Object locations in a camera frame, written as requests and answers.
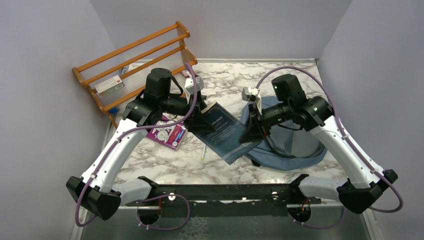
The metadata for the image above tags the white box on shelf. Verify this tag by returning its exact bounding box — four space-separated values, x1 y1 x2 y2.
95 75 125 97

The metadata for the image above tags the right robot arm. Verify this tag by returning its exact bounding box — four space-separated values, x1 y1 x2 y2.
240 74 398 214

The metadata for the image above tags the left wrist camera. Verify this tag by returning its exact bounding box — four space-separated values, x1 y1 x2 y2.
184 75 204 102

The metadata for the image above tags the blue backpack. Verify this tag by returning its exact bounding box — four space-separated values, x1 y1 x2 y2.
239 96 329 172

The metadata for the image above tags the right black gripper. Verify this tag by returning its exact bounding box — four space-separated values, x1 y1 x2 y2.
238 101 292 143

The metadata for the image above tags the yellow capped pen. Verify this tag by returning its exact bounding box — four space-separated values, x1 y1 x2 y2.
201 148 206 161

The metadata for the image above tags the wooden shelf rack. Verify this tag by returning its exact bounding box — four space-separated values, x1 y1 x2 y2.
72 21 198 127

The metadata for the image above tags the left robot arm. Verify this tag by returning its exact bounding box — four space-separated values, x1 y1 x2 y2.
66 118 157 227

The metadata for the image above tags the dark blue book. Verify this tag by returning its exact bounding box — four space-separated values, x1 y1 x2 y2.
192 101 261 165

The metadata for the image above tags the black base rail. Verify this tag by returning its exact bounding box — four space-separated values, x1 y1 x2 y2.
127 179 322 223

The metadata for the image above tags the purple stationery package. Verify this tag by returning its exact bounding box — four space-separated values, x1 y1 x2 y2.
146 123 188 151

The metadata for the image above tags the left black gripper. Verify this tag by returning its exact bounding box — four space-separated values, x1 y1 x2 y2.
159 90 217 133

